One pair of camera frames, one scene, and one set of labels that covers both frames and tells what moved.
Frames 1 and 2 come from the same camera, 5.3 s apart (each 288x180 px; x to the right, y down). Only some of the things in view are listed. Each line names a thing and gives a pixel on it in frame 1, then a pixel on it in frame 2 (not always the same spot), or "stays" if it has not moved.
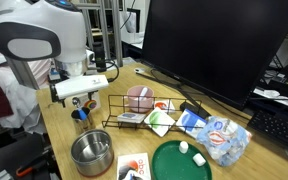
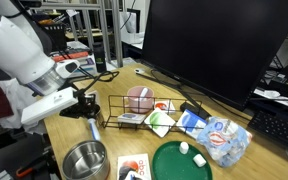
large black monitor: (224, 48) stays
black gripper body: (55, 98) → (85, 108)
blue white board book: (191, 123) stays
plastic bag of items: (225, 139) stays
